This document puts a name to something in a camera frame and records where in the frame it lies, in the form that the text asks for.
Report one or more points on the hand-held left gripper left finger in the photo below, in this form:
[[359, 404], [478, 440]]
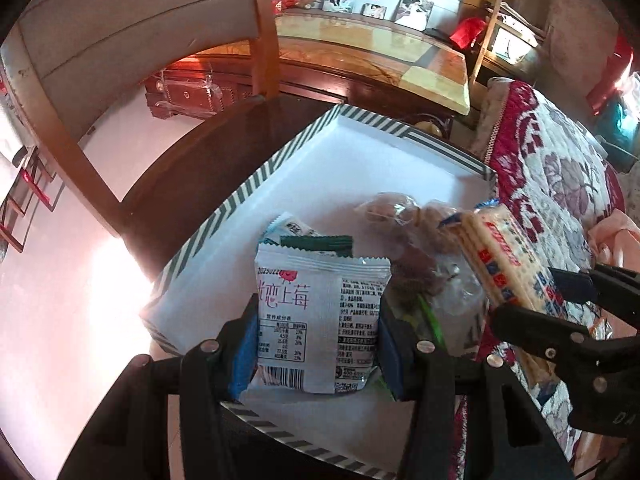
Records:
[[241, 360]]

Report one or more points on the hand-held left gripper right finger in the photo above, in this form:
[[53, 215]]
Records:
[[395, 355]]

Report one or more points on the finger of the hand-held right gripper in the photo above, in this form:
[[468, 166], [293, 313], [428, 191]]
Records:
[[540, 330], [615, 285]]

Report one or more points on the bright green snack packet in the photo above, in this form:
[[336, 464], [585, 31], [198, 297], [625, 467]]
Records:
[[431, 320]]

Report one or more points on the zip bag of brown nuts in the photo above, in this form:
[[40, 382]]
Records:
[[415, 272]]

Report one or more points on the blue-ended cracker pack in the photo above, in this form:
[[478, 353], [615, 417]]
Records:
[[500, 255]]

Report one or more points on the dark green cracker packet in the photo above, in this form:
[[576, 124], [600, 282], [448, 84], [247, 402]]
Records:
[[320, 244]]

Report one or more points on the white teal snack packet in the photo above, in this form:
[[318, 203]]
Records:
[[289, 227]]

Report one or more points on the clear bag of peanuts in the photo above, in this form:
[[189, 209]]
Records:
[[390, 207]]

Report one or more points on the green white striped box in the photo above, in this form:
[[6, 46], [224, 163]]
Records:
[[350, 170]]

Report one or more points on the floral fleece blanket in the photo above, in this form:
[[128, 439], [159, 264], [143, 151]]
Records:
[[550, 160]]

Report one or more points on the teal cloth bag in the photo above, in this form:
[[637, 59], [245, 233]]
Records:
[[615, 120]]

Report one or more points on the dark red storage chest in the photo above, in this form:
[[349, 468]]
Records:
[[190, 95]]

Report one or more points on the yellow flat box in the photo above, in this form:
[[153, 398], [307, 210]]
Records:
[[435, 80]]

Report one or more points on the red metal rack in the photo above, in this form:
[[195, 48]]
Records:
[[30, 180]]

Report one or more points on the red bag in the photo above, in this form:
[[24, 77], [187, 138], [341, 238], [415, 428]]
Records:
[[467, 34]]

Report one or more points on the glass-topped wooden table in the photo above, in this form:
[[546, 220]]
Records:
[[360, 45]]

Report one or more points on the wooden chair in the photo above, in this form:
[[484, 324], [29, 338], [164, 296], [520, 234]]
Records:
[[125, 25]]

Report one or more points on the small red box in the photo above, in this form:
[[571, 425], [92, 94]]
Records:
[[276, 6]]

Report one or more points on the brown plush bear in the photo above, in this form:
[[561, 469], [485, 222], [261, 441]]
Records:
[[310, 0]]

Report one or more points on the wooden frame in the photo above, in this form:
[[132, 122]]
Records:
[[492, 30]]

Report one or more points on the small photo frame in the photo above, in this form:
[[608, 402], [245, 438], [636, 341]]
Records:
[[338, 2], [374, 11]]

